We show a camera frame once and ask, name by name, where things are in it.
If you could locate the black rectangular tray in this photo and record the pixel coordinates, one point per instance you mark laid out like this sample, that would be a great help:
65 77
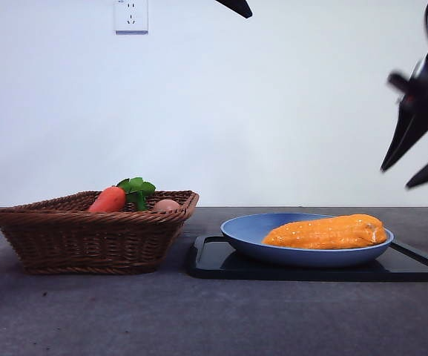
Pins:
213 267

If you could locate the orange carrot with green leaves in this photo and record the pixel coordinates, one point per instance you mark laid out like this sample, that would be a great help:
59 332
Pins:
108 200

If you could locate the white wall power socket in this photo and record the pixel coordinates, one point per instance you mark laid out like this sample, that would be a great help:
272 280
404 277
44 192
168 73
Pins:
132 16

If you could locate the brown egg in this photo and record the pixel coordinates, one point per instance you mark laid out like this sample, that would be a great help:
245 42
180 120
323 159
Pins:
165 205

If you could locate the brown woven wicker basket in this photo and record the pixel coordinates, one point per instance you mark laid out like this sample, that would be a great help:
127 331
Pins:
87 241

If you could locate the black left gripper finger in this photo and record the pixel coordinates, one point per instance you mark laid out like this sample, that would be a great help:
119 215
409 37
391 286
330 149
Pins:
240 7

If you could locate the blue round plate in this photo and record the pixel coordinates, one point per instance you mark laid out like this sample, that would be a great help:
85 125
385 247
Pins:
243 231

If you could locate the yellow-orange corn cob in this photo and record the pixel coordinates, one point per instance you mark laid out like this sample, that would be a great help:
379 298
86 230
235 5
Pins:
321 231

